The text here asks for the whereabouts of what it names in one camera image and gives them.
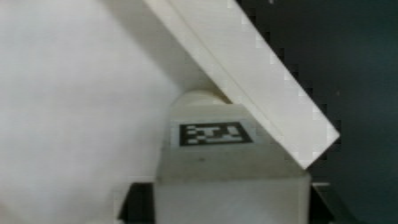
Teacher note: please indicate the white square table top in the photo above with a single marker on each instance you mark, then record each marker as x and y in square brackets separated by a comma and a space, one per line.
[102, 59]

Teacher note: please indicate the white leg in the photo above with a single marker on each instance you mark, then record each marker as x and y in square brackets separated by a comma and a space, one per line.
[230, 180]

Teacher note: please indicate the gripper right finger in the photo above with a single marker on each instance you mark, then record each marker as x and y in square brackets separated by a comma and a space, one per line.
[324, 212]

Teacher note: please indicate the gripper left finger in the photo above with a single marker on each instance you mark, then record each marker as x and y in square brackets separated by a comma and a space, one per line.
[137, 209]

